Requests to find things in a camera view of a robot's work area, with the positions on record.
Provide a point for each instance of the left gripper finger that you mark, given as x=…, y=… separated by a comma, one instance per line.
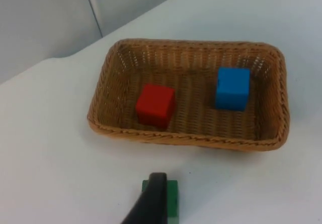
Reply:
x=151, y=201

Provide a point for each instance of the green cube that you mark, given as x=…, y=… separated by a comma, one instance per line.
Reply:
x=173, y=196

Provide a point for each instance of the red cube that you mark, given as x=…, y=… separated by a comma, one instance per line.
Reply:
x=155, y=105

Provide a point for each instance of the blue cube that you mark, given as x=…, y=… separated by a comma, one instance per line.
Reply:
x=232, y=88

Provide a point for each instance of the pale brown wicker basket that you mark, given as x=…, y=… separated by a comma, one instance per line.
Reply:
x=191, y=65

